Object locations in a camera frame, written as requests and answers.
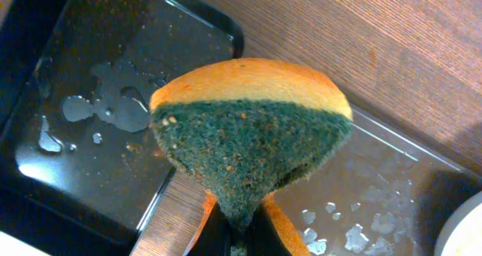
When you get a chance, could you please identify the orange green sponge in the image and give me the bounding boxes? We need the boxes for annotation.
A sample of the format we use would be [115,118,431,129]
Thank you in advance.
[148,57,354,256]

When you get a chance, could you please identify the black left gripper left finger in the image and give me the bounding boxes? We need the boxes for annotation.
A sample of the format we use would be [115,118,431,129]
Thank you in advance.
[185,203,231,256]

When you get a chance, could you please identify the white plate with sauce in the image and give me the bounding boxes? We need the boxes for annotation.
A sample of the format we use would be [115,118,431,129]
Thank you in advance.
[434,192,481,256]

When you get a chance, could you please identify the small black tray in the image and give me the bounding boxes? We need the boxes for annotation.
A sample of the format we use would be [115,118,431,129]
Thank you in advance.
[1,0,244,255]

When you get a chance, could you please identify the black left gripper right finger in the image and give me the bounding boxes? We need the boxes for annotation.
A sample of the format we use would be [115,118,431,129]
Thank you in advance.
[246,206,291,256]

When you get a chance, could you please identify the large brown serving tray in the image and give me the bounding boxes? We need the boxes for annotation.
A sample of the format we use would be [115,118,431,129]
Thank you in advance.
[275,108,481,255]

